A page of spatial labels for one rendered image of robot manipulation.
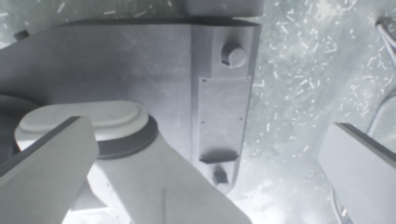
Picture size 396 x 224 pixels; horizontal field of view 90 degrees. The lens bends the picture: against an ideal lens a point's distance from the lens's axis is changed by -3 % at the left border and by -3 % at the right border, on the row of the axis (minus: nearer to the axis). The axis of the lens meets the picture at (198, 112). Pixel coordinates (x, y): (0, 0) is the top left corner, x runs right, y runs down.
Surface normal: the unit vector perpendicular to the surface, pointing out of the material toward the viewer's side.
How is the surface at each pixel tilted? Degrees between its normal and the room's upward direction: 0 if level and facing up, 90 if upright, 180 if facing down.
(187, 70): 0
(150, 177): 90
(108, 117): 90
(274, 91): 0
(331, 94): 0
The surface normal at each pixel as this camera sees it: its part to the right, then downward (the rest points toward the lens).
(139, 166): 0.02, -0.87
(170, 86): 0.18, 0.49
